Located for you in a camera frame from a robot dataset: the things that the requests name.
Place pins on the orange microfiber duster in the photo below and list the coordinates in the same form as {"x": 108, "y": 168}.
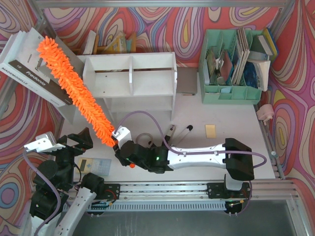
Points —
{"x": 82, "y": 98}

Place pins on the black white stapler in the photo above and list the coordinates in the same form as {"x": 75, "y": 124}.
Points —
{"x": 170, "y": 133}

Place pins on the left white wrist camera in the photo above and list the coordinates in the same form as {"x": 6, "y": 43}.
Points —
{"x": 44, "y": 143}

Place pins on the grey book The Lonely Ones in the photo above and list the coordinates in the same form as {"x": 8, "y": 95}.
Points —
{"x": 78, "y": 65}

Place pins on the yellow sticky note pad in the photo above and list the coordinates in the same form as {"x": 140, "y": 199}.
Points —
{"x": 210, "y": 131}

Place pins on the wooden rack with books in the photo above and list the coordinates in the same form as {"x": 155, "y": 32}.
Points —
{"x": 119, "y": 45}

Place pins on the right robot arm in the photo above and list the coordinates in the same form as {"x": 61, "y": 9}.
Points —
{"x": 232, "y": 156}

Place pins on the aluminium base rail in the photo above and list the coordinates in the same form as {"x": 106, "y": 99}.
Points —
{"x": 188, "y": 196}

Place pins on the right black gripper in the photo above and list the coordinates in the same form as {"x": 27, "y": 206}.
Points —
{"x": 117, "y": 150}

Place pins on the white wooden bookshelf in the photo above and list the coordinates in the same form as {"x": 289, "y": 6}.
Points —
{"x": 131, "y": 82}

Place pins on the white paperback book stack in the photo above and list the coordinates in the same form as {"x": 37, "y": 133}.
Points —
{"x": 256, "y": 73}

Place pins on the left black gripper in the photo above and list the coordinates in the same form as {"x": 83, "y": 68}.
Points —
{"x": 70, "y": 146}

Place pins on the grey notebook with pencil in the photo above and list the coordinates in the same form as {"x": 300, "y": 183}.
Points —
{"x": 187, "y": 80}

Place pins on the white book Mademoiselle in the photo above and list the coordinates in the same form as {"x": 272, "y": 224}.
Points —
{"x": 22, "y": 47}

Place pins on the white marker black cap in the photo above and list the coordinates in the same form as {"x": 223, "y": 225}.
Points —
{"x": 182, "y": 135}

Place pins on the pink piggy figurine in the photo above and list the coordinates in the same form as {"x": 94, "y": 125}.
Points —
{"x": 265, "y": 113}

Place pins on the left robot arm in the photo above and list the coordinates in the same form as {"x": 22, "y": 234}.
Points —
{"x": 53, "y": 163}

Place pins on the mint green desk organizer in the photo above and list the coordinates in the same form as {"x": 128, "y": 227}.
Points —
{"x": 221, "y": 67}

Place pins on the brown book Fredonia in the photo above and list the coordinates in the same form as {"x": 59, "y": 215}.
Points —
{"x": 51, "y": 86}

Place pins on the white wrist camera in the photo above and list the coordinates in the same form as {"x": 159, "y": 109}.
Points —
{"x": 122, "y": 135}
{"x": 44, "y": 143}

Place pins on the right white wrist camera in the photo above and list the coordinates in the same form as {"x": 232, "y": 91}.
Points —
{"x": 122, "y": 135}

